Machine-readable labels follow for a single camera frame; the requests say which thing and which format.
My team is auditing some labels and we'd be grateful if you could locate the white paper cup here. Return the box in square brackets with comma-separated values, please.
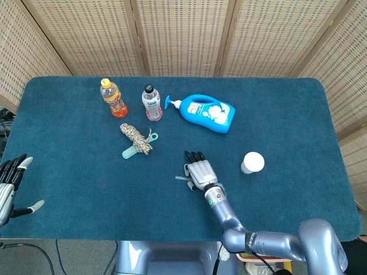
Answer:
[240, 151, 266, 175]

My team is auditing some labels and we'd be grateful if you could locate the grey-blue robot torso base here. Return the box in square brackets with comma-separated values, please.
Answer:
[114, 240, 239, 275]

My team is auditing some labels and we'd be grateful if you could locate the black floor cable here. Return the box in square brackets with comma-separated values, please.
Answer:
[0, 242, 55, 275]

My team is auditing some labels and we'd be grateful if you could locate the pink drink bottle black cap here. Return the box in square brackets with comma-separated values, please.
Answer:
[141, 84, 163, 121]

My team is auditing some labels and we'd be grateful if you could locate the pink plastic basket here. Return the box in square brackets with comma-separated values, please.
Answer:
[236, 252, 293, 263]

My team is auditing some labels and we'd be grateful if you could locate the orange iced tea bottle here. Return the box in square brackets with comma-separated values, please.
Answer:
[99, 78, 128, 119]

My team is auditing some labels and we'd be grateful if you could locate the black equipment with cables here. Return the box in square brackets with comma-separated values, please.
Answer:
[0, 106, 15, 157]

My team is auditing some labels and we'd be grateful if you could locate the white shoe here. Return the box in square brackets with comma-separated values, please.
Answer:
[245, 262, 278, 275]

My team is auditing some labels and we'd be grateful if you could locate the white perforated paddle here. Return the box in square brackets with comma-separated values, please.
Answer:
[219, 242, 230, 262]

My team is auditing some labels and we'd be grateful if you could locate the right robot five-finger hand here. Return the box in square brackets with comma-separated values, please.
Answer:
[183, 151, 218, 191]

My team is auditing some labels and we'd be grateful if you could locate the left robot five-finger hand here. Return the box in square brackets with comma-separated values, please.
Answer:
[0, 154, 45, 227]

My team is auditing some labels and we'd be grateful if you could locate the blue detergent pump bottle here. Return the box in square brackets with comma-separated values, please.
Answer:
[163, 93, 236, 135]

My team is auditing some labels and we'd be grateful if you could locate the woven bamboo folding screen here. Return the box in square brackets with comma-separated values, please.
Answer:
[0, 0, 367, 211]

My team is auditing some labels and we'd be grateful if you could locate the beige braided rope bundle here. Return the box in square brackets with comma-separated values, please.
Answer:
[119, 123, 153, 156]

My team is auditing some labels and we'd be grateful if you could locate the blue carpet table cover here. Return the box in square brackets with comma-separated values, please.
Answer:
[0, 76, 362, 243]

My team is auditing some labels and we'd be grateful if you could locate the blue floor cable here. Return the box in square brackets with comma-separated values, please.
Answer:
[55, 239, 63, 275]

